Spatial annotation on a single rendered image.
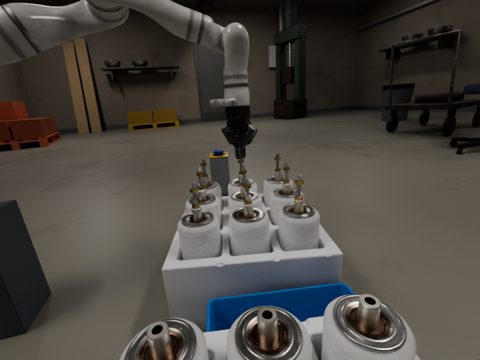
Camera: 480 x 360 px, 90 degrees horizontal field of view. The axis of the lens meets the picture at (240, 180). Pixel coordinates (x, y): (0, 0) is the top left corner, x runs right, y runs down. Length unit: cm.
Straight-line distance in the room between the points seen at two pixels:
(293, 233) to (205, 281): 22
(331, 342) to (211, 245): 31
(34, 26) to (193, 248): 56
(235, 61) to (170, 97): 654
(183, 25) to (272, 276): 63
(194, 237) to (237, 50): 48
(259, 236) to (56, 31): 63
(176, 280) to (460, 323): 64
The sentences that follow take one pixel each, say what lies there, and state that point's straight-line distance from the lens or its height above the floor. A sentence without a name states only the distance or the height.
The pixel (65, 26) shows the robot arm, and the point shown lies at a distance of 75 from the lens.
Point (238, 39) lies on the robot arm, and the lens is 71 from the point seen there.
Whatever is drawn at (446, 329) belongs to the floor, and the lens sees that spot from 77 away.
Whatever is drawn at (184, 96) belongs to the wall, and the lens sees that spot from 724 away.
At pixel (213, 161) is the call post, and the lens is 91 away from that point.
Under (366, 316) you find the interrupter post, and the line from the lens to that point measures 34.
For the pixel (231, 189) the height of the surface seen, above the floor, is 24.
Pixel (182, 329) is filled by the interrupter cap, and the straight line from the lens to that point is 34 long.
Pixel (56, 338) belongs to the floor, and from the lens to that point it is 80.
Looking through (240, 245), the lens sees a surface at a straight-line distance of 56.
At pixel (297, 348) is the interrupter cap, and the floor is 25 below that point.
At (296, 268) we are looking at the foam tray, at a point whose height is 15.
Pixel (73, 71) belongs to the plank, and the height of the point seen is 140.
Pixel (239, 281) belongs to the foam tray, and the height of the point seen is 13.
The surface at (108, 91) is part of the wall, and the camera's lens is 736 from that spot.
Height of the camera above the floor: 50
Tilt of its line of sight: 18 degrees down
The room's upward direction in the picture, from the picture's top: 4 degrees counter-clockwise
